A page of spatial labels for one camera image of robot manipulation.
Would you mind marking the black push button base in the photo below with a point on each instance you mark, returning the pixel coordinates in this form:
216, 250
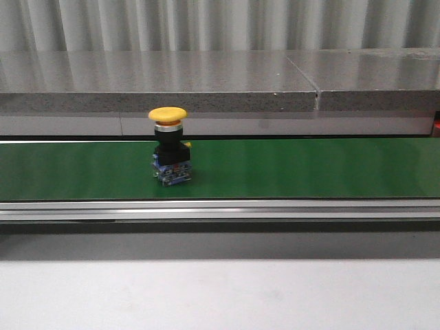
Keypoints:
171, 157

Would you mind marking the green conveyor belt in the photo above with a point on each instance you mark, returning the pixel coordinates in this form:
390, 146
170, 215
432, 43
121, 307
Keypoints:
223, 169

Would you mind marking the grey granite slab right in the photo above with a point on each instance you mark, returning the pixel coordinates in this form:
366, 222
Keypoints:
376, 81

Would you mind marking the grey granite slab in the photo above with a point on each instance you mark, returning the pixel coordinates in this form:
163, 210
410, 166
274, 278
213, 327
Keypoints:
376, 81
135, 82

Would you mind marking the grey granite slab left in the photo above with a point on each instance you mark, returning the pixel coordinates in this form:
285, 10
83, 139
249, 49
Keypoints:
135, 82

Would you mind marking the white curtain backdrop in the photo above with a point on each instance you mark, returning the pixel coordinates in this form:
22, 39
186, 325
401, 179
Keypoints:
217, 25

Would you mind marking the aluminium conveyor frame rail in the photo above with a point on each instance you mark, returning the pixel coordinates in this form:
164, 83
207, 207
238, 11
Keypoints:
224, 210

